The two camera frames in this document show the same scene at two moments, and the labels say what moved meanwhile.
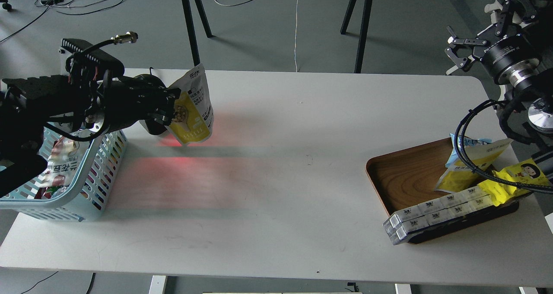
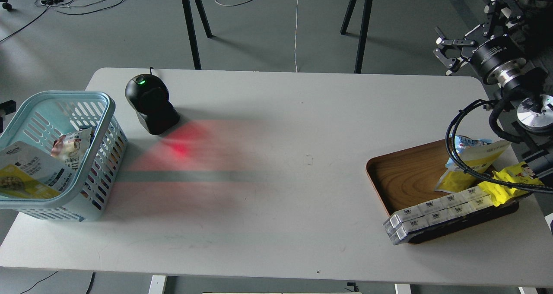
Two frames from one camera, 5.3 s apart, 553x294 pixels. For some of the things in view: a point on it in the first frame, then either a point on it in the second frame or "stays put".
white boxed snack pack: [401, 223] stays put
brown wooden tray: [408, 178] stays put
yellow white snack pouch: [193, 114] -> [26, 172]
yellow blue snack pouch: [481, 153] stays put
